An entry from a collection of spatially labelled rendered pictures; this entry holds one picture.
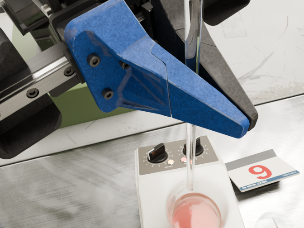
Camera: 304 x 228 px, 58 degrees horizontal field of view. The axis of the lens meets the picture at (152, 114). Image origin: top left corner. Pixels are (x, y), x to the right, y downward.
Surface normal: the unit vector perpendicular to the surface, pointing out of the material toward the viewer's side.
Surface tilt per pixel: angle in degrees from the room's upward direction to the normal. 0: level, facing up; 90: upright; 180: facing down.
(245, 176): 40
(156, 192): 0
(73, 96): 90
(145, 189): 0
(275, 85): 0
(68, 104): 90
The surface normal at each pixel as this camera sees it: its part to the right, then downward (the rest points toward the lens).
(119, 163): -0.11, -0.54
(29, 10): 0.58, 0.54
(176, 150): -0.17, -0.88
